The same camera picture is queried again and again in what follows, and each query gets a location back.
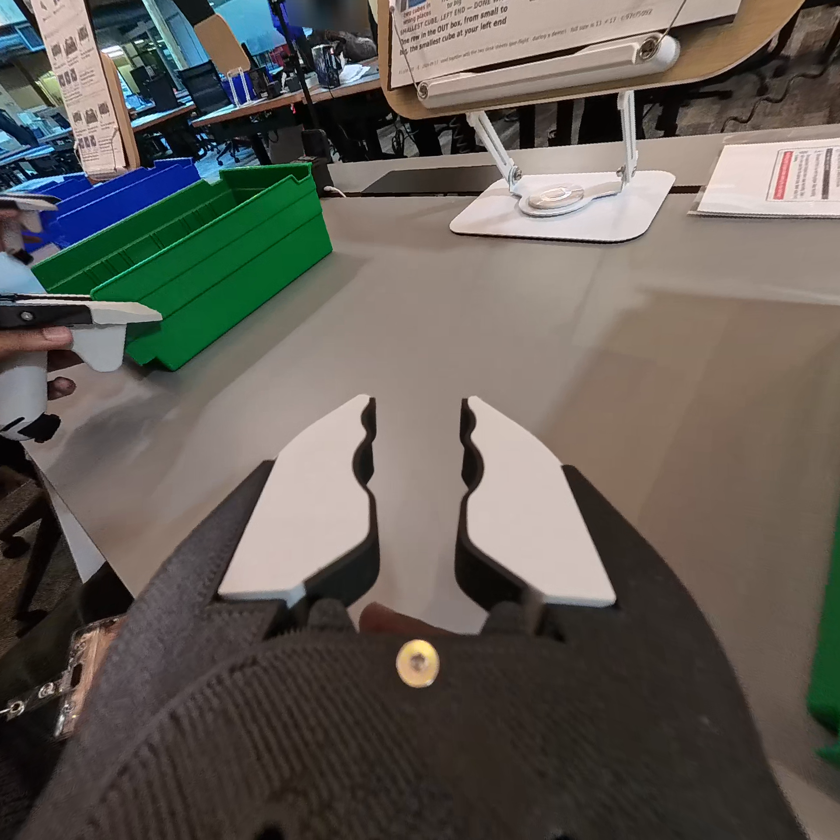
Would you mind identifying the blue plastic bin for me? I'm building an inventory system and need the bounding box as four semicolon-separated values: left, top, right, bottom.
39;157;201;250

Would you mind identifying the person's right hand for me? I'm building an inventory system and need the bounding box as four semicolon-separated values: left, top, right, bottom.
360;602;455;636

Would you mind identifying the printed paper sheet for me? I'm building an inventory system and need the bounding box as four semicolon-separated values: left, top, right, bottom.
688;139;840;217

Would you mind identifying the metal badge clip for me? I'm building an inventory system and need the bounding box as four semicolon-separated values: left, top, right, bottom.
0;617;126;742

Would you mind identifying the wooden document board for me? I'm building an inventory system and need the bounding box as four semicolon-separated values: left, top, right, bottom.
98;51;142;173

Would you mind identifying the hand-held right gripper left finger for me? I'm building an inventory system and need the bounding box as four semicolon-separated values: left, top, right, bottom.
217;394;382;608

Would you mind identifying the dark flat pad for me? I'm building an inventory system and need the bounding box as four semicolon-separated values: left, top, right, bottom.
361;164;508;196

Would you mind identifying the black tripod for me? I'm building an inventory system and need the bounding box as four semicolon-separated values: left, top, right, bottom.
269;0;329;161

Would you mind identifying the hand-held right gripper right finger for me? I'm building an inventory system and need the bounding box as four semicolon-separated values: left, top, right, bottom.
455;395;618;608

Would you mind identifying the cardboard sign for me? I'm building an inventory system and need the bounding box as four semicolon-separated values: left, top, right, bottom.
193;12;252;73

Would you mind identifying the wooden edged table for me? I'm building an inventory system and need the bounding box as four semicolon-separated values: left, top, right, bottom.
190;56;382;165

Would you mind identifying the green plastic bin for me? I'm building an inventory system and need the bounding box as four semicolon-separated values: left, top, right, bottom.
806;594;840;765
31;163;333;371

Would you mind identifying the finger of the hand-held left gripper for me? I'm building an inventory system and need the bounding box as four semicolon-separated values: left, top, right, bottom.
0;193;60;234
0;294;164;373

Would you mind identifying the wooden white document stand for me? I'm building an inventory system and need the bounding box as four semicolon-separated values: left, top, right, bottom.
377;0;808;244

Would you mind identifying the printed instruction sheet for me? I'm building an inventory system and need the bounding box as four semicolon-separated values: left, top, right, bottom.
29;0;127;177
388;0;742;91

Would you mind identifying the person's dark clothing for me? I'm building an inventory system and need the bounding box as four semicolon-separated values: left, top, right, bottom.
0;564;139;840

